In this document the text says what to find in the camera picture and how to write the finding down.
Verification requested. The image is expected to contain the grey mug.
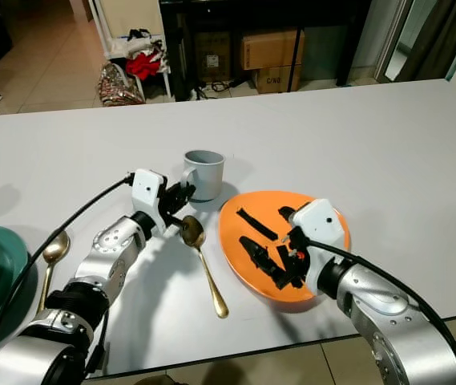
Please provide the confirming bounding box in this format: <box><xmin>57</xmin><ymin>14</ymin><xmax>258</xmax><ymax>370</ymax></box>
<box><xmin>184</xmin><ymin>150</ymin><xmax>226</xmax><ymax>203</ymax></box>

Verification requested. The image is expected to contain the black cabinet frame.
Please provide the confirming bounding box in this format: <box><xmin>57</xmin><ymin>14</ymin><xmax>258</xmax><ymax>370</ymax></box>
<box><xmin>159</xmin><ymin>0</ymin><xmax>373</xmax><ymax>101</ymax></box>

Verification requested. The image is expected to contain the dark cardboard box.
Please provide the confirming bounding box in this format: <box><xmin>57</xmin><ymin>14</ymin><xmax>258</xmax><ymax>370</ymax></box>
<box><xmin>194</xmin><ymin>32</ymin><xmax>235</xmax><ymax>81</ymax></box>

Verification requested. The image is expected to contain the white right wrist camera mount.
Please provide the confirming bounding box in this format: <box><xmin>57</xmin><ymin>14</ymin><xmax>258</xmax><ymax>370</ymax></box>
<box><xmin>292</xmin><ymin>198</ymin><xmax>351</xmax><ymax>272</ymax></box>

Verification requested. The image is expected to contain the large brown cardboard box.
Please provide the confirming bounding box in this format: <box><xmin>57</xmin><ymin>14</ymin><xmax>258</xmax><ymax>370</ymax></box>
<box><xmin>242</xmin><ymin>30</ymin><xmax>307</xmax><ymax>71</ymax></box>

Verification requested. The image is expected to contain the orange plate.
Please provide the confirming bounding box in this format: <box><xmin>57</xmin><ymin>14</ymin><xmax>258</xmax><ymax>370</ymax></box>
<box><xmin>218</xmin><ymin>190</ymin><xmax>350</xmax><ymax>304</ymax></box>

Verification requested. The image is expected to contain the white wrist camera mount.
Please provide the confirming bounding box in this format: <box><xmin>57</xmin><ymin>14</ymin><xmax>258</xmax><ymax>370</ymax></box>
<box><xmin>292</xmin><ymin>198</ymin><xmax>351</xmax><ymax>272</ymax></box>
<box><xmin>131</xmin><ymin>168</ymin><xmax>167</xmax><ymax>213</ymax></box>

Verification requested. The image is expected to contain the red cloth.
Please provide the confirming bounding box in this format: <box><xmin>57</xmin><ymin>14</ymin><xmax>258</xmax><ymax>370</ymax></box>
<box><xmin>126</xmin><ymin>51</ymin><xmax>163</xmax><ymax>81</ymax></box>

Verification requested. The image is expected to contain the teal plate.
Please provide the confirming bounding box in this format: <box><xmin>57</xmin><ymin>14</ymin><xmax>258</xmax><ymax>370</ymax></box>
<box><xmin>0</xmin><ymin>225</ymin><xmax>30</xmax><ymax>347</ymax></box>

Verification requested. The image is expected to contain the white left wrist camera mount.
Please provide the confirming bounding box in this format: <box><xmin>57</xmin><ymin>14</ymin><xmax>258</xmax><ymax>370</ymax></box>
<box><xmin>131</xmin><ymin>168</ymin><xmax>167</xmax><ymax>213</ymax></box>

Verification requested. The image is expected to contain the dark curtain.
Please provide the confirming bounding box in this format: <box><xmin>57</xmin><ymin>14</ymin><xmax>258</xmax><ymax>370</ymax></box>
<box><xmin>396</xmin><ymin>0</ymin><xmax>456</xmax><ymax>83</ymax></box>

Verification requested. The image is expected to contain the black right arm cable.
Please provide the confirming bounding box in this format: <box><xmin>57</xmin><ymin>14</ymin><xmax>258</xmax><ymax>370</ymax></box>
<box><xmin>312</xmin><ymin>239</ymin><xmax>456</xmax><ymax>385</ymax></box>

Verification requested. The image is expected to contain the small printed cardboard box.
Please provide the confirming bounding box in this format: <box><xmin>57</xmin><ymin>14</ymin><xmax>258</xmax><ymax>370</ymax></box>
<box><xmin>254</xmin><ymin>66</ymin><xmax>302</xmax><ymax>95</ymax></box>

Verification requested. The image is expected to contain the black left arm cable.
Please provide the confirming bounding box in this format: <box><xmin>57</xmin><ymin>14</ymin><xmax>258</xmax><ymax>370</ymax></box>
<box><xmin>0</xmin><ymin>173</ymin><xmax>136</xmax><ymax>378</ymax></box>

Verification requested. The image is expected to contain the gold spoon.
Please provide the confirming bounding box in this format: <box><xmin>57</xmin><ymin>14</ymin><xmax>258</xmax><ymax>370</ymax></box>
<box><xmin>34</xmin><ymin>229</ymin><xmax>71</xmax><ymax>318</ymax></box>
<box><xmin>180</xmin><ymin>215</ymin><xmax>230</xmax><ymax>319</ymax></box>

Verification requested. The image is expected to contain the silver door frame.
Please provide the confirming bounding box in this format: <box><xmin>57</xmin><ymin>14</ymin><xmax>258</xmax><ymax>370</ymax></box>
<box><xmin>368</xmin><ymin>0</ymin><xmax>417</xmax><ymax>81</ymax></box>

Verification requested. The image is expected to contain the patterned bag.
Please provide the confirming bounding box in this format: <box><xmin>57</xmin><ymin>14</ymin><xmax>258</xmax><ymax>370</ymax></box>
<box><xmin>98</xmin><ymin>63</ymin><xmax>147</xmax><ymax>107</ymax></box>

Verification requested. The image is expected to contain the black strip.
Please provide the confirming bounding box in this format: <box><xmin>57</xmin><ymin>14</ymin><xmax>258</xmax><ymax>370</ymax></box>
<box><xmin>237</xmin><ymin>208</ymin><xmax>279</xmax><ymax>242</ymax></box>

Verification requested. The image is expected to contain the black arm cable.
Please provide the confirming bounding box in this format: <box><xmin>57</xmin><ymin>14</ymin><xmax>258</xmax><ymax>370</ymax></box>
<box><xmin>0</xmin><ymin>173</ymin><xmax>136</xmax><ymax>378</ymax></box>
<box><xmin>312</xmin><ymin>239</ymin><xmax>456</xmax><ymax>385</ymax></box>

